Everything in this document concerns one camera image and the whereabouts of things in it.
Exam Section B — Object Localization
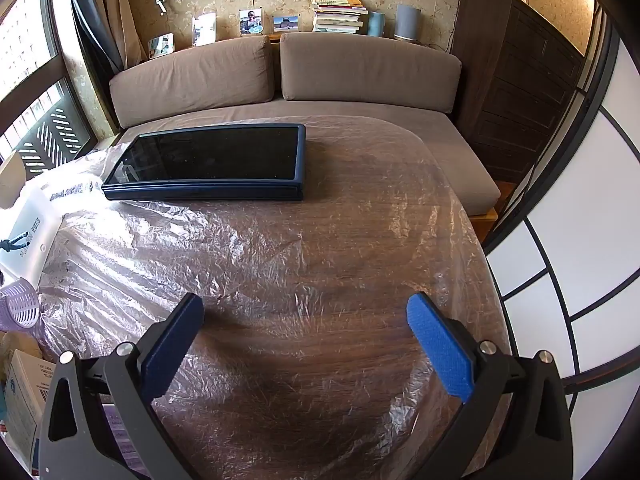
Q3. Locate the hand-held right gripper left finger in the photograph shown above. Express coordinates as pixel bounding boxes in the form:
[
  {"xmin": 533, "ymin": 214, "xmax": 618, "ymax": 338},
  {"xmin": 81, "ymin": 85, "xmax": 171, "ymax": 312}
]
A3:
[{"xmin": 31, "ymin": 292, "xmax": 205, "ymax": 480}]

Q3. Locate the brown sofa back cushion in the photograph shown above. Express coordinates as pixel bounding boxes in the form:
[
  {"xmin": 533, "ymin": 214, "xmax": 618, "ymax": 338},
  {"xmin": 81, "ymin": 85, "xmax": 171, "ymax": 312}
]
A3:
[
  {"xmin": 109, "ymin": 36, "xmax": 275, "ymax": 131},
  {"xmin": 279, "ymin": 32, "xmax": 462, "ymax": 115}
]

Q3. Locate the dark wooden cabinet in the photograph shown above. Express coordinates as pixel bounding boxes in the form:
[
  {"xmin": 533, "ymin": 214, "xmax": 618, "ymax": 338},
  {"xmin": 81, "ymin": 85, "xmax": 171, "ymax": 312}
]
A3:
[{"xmin": 450, "ymin": 0, "xmax": 586, "ymax": 183}]

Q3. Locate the portrait photo in clear stand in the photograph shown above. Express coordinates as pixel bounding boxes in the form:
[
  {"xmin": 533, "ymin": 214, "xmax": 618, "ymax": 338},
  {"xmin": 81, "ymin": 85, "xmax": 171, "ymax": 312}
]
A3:
[{"xmin": 239, "ymin": 8, "xmax": 265, "ymax": 37}]

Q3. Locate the tablet in dark blue case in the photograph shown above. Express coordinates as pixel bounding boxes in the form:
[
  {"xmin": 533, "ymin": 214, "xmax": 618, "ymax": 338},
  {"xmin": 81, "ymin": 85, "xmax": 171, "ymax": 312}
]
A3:
[{"xmin": 101, "ymin": 123, "xmax": 307, "ymax": 203}]

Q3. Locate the stack of books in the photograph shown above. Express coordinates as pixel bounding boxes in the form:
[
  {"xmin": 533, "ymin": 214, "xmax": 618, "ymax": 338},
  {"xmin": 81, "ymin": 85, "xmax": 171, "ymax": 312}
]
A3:
[{"xmin": 312, "ymin": 0, "xmax": 370, "ymax": 36}]

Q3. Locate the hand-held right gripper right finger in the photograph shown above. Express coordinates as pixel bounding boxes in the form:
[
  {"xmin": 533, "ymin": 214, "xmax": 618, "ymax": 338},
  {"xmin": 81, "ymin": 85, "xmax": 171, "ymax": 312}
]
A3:
[{"xmin": 406, "ymin": 292, "xmax": 576, "ymax": 480}]

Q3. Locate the blue white medicine box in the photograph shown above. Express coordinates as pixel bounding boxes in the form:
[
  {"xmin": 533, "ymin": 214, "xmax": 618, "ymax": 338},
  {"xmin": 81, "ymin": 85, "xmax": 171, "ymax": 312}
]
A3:
[{"xmin": 4, "ymin": 349, "xmax": 56, "ymax": 466}]

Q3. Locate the purple hair roller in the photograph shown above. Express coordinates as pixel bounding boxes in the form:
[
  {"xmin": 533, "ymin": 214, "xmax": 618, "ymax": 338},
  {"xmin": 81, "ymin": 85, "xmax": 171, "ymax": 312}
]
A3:
[{"xmin": 0, "ymin": 280, "xmax": 41, "ymax": 333}]

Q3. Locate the upright photo print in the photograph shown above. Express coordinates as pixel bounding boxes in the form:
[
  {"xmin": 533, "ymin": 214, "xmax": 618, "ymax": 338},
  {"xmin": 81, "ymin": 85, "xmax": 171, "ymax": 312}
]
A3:
[{"xmin": 192, "ymin": 12, "xmax": 217, "ymax": 47}]

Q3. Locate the beige curtain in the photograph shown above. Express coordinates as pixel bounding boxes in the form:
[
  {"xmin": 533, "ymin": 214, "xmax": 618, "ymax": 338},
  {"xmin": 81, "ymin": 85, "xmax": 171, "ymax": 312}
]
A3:
[{"xmin": 67, "ymin": 0, "xmax": 143, "ymax": 78}]

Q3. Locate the grey cylindrical speaker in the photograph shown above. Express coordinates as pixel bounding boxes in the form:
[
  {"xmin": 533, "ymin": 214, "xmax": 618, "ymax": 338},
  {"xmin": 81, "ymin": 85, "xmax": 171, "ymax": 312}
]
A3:
[{"xmin": 394, "ymin": 4, "xmax": 421, "ymax": 42}]

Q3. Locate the white panelled sliding door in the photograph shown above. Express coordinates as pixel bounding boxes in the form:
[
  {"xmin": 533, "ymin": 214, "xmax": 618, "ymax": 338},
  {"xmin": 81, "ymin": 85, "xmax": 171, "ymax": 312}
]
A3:
[{"xmin": 482, "ymin": 10, "xmax": 640, "ymax": 411}]

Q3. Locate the clear plastic table cover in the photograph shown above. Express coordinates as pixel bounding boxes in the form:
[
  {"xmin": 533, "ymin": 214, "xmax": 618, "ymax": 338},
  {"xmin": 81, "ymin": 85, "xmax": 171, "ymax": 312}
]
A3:
[{"xmin": 30, "ymin": 115, "xmax": 513, "ymax": 480}]

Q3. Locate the curved photo frame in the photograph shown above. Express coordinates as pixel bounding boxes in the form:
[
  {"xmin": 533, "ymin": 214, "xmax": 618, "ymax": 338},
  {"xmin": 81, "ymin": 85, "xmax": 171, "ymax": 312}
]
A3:
[{"xmin": 148, "ymin": 33, "xmax": 175, "ymax": 59}]

